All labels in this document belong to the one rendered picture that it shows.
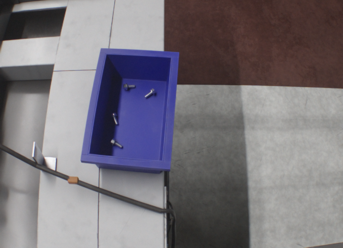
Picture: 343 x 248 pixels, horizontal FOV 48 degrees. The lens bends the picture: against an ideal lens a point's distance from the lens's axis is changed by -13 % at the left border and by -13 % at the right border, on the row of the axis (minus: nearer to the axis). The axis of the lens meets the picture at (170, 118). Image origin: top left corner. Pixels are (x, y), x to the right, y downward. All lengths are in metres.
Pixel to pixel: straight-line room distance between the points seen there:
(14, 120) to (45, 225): 0.29
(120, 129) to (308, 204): 1.09
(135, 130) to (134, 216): 0.17
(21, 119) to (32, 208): 0.22
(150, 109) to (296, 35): 1.41
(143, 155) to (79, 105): 0.17
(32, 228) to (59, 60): 0.37
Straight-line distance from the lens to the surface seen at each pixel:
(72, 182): 0.77
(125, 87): 0.86
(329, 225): 1.77
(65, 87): 0.90
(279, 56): 2.04
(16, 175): 0.92
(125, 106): 0.86
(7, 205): 0.90
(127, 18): 0.99
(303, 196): 1.76
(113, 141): 0.81
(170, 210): 0.77
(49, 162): 0.83
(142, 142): 0.82
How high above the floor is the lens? 1.59
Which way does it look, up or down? 63 degrees down
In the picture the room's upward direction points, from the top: 4 degrees clockwise
